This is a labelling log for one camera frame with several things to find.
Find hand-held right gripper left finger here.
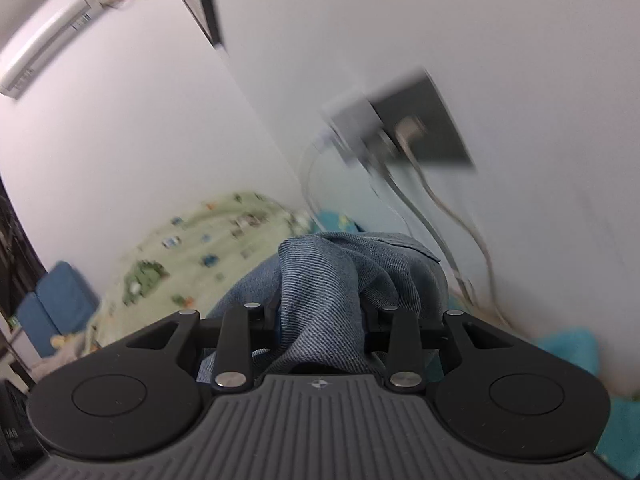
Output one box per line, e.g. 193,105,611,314
125,302,279,394

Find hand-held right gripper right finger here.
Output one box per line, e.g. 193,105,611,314
364,304,517,392

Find blue denim jeans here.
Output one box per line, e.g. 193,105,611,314
197,232,451,385

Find green printed blanket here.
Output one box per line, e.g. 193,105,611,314
85,191,313,353

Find beige cloth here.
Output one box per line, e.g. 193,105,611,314
49,331,97,363

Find grey plug adapter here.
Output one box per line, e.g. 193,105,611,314
321,91,388,167

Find blue padded chair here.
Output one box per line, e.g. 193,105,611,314
16,260,102,352

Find teal printed bed sheet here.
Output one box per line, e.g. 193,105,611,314
315,209,640,480

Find dark furniture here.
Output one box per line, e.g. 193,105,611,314
0,175,48,480

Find white air conditioner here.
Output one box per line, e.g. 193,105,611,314
0,0,157,102

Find grey cable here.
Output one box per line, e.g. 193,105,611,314
377,147,508,328

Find dark wall socket plate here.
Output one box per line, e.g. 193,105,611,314
371,67,477,170

